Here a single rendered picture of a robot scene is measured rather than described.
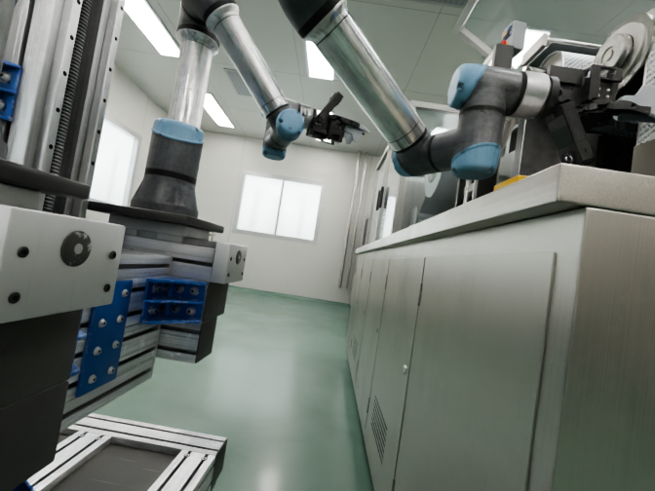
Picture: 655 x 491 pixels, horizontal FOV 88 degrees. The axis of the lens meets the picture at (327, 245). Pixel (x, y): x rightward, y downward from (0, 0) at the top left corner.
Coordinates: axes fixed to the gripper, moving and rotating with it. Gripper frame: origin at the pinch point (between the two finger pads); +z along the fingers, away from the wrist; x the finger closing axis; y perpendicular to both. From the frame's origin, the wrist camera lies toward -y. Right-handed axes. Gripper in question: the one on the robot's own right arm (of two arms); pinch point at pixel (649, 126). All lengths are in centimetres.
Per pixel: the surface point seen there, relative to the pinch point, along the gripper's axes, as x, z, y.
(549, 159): 38.0, 6.2, 6.4
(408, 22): 211, -16, 171
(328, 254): 556, -53, -22
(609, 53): 5.5, -4.5, 16.2
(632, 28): 2.8, -2.9, 19.4
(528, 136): 38.0, -0.5, 12.1
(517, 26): 57, 1, 60
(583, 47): 29.2, 6.1, 34.4
